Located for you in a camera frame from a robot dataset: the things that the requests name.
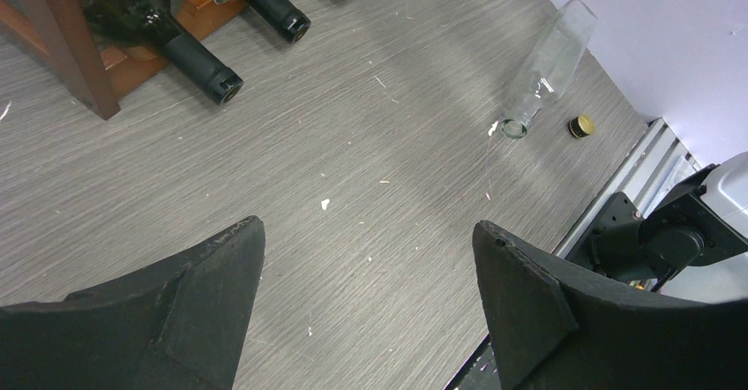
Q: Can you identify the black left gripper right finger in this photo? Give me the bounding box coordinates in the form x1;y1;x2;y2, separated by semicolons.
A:
472;221;747;389

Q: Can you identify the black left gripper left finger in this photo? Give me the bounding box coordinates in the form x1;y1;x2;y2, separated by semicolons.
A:
1;216;266;389

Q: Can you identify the clear bottle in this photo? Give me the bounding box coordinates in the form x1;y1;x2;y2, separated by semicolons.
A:
500;0;597;139

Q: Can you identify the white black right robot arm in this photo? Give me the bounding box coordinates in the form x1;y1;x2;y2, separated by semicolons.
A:
472;154;747;389

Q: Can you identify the gold bottle cap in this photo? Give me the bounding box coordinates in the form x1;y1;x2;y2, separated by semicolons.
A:
567;114;595;139

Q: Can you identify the brown wooden wine rack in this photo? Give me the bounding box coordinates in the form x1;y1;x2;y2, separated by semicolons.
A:
1;0;250;119

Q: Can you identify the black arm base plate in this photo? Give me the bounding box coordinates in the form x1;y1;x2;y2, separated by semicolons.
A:
445;335;501;390

